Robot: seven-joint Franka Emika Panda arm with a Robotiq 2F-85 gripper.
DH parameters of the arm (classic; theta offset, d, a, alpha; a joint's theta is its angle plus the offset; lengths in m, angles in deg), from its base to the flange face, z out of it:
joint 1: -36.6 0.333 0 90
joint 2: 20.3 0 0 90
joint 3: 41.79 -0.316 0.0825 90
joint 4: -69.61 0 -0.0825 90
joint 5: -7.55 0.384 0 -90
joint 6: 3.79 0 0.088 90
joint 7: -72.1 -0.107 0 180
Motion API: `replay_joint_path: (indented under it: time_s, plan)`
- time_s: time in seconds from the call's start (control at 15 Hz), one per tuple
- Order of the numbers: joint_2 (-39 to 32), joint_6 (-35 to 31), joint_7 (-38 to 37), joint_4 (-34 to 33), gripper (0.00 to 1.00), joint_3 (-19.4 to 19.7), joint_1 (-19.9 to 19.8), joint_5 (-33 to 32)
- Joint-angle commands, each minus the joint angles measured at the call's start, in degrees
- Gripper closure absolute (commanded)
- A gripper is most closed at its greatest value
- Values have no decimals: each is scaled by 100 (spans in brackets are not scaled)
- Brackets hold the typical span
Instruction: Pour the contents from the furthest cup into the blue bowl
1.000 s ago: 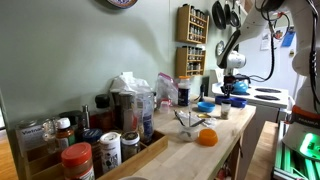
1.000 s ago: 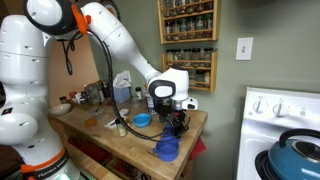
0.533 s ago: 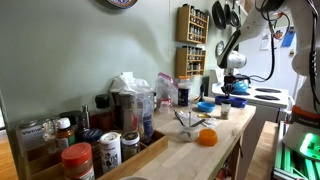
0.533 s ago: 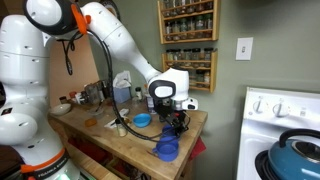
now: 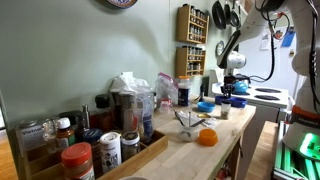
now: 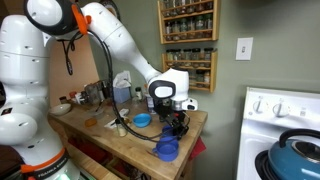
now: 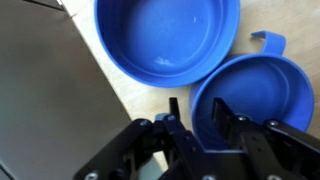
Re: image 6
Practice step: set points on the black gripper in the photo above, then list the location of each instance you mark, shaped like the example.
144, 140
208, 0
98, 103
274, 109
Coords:
166, 111

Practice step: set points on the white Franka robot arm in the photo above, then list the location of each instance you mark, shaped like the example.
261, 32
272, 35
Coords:
126, 43

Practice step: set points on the light blue bowl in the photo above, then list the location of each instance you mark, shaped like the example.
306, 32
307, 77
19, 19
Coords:
141, 120

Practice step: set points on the gold measuring cup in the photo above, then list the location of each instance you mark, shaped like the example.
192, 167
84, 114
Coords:
127, 121

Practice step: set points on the clear glass bowl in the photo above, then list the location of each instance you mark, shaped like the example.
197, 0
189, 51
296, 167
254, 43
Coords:
96, 112

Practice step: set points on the white ceramic bowl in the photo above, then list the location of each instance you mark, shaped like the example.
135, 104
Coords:
60, 110

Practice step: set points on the red cloth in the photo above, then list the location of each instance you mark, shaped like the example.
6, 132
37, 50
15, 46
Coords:
199, 148

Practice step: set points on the small bottle with black cap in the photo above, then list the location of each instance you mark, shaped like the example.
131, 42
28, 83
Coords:
138, 94

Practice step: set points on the glass jar with black lid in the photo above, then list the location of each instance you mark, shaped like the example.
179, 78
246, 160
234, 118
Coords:
121, 130

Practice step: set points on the clear package with blue label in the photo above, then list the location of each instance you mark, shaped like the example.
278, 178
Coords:
121, 95

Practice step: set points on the crumpled white plastic bag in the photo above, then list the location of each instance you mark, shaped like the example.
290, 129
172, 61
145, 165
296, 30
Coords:
121, 80

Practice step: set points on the white stove knob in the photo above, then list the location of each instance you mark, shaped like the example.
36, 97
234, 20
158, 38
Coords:
280, 109
258, 106

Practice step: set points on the orange fruit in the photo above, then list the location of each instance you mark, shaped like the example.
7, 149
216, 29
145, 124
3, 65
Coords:
90, 122

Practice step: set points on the black stove burner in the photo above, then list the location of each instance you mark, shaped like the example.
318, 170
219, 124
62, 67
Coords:
261, 165

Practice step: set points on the tall glass grinder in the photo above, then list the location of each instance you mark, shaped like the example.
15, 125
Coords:
92, 93

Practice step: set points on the wooden plank platform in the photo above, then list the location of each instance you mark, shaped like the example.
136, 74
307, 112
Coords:
86, 163

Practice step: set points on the jar with red lid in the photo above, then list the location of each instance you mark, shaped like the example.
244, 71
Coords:
72, 96

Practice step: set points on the white stove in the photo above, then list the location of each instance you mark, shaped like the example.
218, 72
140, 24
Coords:
293, 110

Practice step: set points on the small dark jar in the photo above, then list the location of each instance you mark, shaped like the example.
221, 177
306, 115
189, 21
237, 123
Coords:
63, 99

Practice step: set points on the wooden wall spice rack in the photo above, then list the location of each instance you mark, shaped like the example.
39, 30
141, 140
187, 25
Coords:
213, 70
188, 40

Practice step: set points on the white light switch plate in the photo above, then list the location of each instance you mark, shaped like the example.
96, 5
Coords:
244, 48

